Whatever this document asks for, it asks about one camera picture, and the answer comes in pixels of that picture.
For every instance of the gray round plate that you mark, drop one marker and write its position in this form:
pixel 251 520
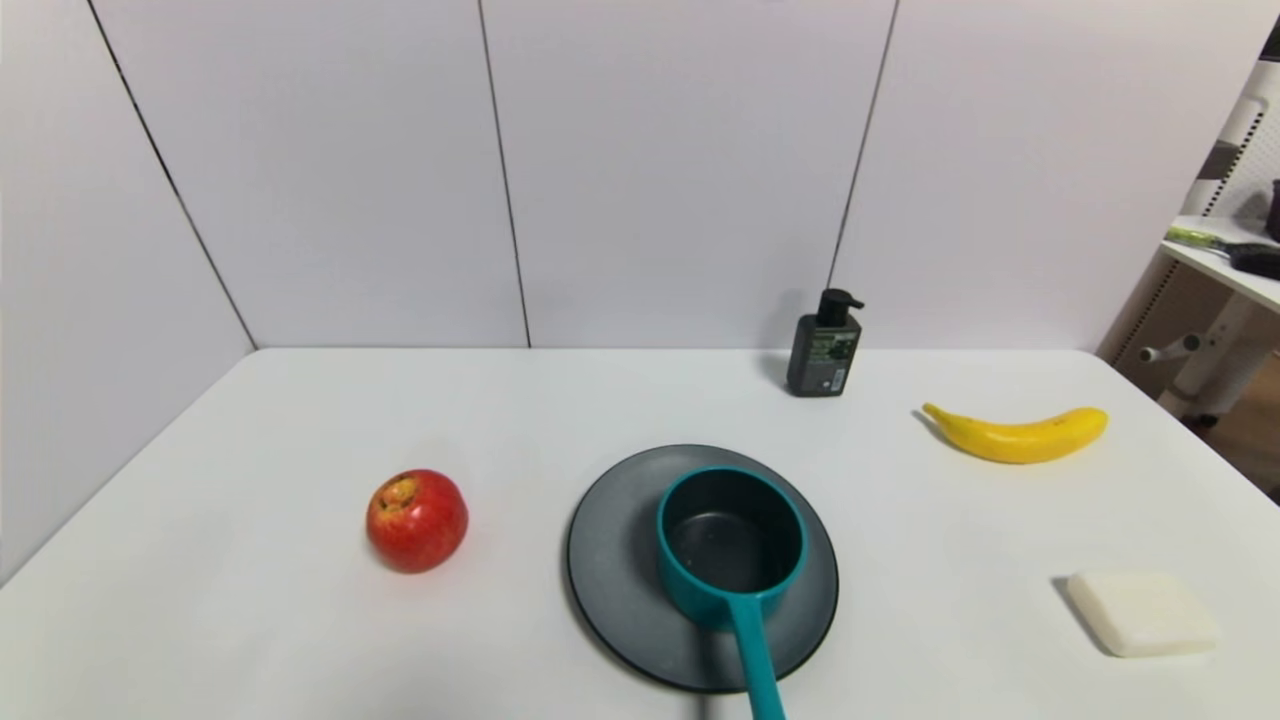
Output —
pixel 615 570

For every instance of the black pump dispenser bottle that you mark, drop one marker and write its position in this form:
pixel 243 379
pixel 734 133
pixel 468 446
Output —
pixel 822 355

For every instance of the red apple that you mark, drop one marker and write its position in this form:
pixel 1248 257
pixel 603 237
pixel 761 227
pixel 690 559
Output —
pixel 418 525

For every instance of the yellow banana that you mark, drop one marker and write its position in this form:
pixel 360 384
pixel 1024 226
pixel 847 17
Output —
pixel 1020 438

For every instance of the white square soap bar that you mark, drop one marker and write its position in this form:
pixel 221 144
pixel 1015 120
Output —
pixel 1140 612

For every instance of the green tool on desk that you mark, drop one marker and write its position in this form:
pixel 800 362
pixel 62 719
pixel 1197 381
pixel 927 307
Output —
pixel 1195 238

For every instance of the white side desk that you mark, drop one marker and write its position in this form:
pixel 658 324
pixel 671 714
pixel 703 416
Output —
pixel 1225 330

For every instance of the black brush on desk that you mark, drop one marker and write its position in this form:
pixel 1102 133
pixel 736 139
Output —
pixel 1258 260

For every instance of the white pegboard panel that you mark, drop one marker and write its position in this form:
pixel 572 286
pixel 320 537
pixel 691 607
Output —
pixel 1245 140

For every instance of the dark container on desk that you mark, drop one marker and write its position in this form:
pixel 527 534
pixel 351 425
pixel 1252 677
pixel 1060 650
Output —
pixel 1275 210

